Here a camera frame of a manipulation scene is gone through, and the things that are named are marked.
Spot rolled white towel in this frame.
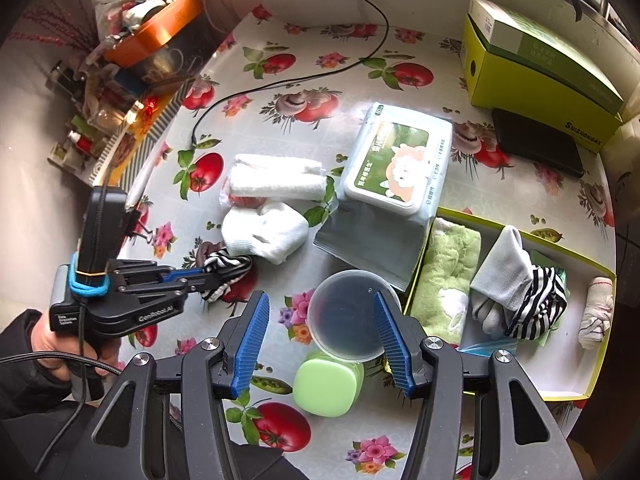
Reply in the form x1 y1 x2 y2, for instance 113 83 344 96
227 154 326 203

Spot person's left forearm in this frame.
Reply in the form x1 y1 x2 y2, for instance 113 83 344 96
0 309 101 418

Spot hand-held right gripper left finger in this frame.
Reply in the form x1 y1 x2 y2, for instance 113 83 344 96
70 290 272 480

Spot black and white striped sock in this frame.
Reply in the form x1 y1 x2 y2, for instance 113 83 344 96
192 252 253 303
504 265 568 338

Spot pile of household clutter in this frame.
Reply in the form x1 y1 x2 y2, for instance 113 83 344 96
47 35 151 171

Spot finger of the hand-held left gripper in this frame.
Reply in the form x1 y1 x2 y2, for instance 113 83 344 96
112 259 223 283
115 276 236 302

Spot shallow yellow-green box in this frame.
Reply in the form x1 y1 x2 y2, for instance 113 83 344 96
402 206 618 402

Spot clear round plastic lid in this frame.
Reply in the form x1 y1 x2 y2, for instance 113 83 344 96
306 270 401 363

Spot rolled patterned white sock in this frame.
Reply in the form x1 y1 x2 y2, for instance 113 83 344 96
577 276 615 351

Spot thin black cable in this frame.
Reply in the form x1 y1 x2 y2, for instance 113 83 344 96
190 0 391 148

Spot yellow-green shoe box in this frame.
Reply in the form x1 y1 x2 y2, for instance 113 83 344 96
460 12 623 153

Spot flat black device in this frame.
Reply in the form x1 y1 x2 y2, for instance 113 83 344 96
491 108 586 178

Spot orange plastic basin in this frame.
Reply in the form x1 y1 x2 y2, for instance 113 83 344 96
102 0 206 68

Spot green towel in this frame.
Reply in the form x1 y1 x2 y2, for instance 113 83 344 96
410 217 483 348

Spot blue face mask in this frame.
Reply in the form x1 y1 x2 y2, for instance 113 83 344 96
457 335 521 358

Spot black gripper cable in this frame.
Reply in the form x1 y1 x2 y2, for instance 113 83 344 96
0 187 123 473

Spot grey-white sock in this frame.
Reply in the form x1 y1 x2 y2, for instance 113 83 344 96
469 225 533 338

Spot yellow striped cloth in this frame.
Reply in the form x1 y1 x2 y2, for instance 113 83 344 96
90 95 181 186

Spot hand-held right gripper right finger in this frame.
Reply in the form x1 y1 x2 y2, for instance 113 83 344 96
372 291 585 480

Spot wet wipes pack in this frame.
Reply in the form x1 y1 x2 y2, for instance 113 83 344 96
313 102 453 292

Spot person's left hand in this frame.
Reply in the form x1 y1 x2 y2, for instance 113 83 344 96
31 307 123 382

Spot floral plastic tablecloth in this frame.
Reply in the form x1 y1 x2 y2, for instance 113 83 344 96
112 10 618 480

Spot green lidded jar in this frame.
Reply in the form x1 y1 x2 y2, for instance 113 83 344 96
292 350 366 417

